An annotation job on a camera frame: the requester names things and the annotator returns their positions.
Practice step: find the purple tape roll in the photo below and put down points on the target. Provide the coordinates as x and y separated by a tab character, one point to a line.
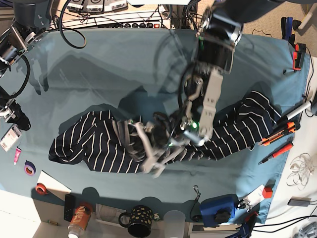
29	168

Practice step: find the orange drink can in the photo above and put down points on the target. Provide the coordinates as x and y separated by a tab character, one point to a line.
80	219

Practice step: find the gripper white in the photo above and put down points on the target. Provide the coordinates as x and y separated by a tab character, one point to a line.
12	113
151	148

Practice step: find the orange handled screwdriver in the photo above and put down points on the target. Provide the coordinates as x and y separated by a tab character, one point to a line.
275	154

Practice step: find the orange tape roll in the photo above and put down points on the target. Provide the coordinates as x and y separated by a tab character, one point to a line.
41	189

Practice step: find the clear plastic blister pack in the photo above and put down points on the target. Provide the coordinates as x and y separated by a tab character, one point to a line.
10	138

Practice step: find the power strip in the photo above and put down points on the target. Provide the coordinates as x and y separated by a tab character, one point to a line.
138	24

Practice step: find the teal table cloth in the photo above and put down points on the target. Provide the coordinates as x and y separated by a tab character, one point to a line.
132	73

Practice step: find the white card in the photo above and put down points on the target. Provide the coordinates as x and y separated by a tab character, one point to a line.
255	197

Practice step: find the small red cube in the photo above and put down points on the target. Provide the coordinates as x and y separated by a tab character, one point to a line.
267	192

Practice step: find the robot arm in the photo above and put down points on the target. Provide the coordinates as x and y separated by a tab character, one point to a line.
219	32
30	24

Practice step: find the orange black utility knife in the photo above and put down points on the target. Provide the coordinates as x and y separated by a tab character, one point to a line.
280	132

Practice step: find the red black clamp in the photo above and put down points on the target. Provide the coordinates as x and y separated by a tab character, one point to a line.
298	56

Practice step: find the black mug gold leaves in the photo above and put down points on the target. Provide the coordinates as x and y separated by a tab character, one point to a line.
138	222

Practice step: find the grey flat device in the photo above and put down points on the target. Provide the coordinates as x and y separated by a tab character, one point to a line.
300	202

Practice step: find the translucent plastic cup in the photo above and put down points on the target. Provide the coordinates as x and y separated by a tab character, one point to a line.
174	224

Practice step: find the black white marker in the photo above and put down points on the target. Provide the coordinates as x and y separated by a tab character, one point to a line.
295	112

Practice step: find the blue box with knob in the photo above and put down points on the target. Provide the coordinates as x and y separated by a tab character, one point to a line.
218	210

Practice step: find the white paper sheet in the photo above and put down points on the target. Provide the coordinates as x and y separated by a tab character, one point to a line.
52	184

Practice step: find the pink glue tube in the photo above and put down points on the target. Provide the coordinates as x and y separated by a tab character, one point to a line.
17	154

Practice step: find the black remote control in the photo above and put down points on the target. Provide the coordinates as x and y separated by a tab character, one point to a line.
69	206

